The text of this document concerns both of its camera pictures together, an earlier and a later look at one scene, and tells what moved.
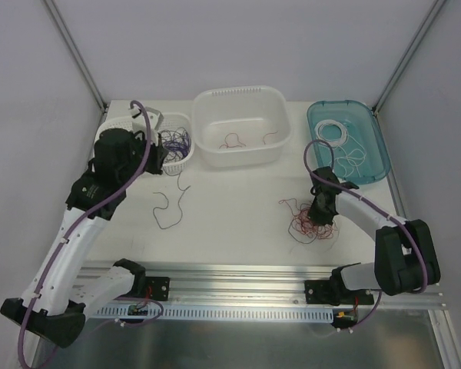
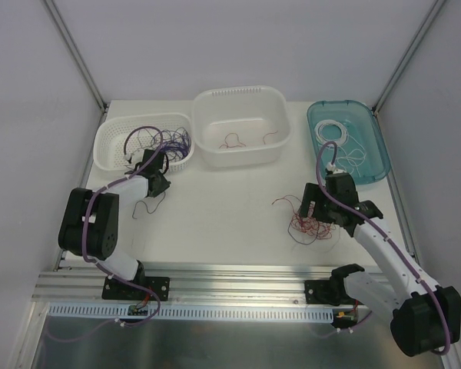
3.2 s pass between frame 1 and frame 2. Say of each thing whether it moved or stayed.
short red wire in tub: stayed
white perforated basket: stayed
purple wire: moved
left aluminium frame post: stayed
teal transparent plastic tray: stayed
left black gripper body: moved
